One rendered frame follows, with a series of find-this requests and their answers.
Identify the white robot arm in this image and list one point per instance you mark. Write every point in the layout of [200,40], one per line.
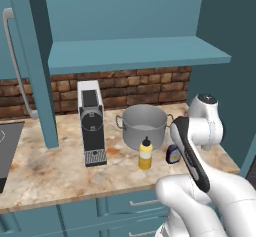
[200,194]

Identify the teal open cabinet shelves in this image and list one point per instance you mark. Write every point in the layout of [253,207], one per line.
[133,24]

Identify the teal cabinet door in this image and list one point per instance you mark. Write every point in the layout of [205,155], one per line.
[30,64]

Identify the teal tall side cabinet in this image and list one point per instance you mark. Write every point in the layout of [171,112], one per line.
[230,71]

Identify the grey metal stock pot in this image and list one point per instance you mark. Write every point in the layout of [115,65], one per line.
[144,127]

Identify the grey coffee machine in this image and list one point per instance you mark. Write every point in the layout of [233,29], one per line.
[91,124]

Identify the yellow squeeze bottle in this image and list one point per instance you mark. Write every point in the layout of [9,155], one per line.
[145,153]

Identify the teal drawer front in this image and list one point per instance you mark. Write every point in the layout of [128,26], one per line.
[133,202]
[136,229]

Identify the teal base cupboard door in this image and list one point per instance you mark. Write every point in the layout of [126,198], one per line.
[78,220]
[28,223]

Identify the black hob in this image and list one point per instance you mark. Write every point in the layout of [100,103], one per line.
[8,151]

